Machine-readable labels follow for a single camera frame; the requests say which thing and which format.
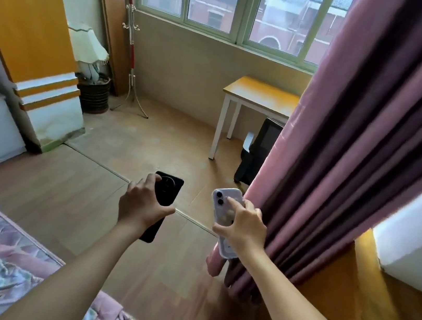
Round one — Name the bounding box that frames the person's right hand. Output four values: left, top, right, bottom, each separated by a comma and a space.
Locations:
209, 195, 272, 260

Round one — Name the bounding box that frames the person's left hand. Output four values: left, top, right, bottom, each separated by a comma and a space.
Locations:
115, 169, 181, 236

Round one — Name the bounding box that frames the black smartphone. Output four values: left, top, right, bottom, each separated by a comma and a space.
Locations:
139, 170, 186, 247

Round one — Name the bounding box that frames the white smartphone with clear case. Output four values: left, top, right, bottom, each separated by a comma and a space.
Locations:
203, 185, 248, 261

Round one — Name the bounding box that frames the person's left forearm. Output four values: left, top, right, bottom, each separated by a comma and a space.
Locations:
0, 204, 145, 320

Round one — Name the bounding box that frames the person's right forearm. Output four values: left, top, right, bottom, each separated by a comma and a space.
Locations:
229, 245, 395, 320

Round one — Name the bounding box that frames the black office chair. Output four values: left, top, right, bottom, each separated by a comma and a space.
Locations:
233, 114, 285, 190

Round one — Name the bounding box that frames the dark woven basket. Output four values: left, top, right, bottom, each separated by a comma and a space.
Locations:
71, 72, 113, 117

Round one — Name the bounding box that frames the yellow top white desk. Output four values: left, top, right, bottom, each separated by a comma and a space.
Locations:
208, 73, 304, 172

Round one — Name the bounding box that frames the purple curtain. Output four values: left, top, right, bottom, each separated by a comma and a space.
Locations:
202, 0, 422, 320

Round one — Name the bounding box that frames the metal coat stand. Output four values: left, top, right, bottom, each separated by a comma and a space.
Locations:
104, 0, 167, 119

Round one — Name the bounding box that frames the white table lamp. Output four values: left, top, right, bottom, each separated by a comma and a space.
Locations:
60, 21, 114, 85

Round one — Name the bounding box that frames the brown wooden board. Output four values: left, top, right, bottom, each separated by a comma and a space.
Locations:
79, 0, 142, 98

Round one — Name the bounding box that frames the green framed window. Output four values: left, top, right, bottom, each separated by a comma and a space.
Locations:
122, 0, 358, 78

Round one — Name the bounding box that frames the yellow and white wardrobe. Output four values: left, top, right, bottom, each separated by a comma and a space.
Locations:
0, 0, 105, 159

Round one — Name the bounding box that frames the wooden bed frame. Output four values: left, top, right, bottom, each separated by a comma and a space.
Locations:
262, 215, 422, 320

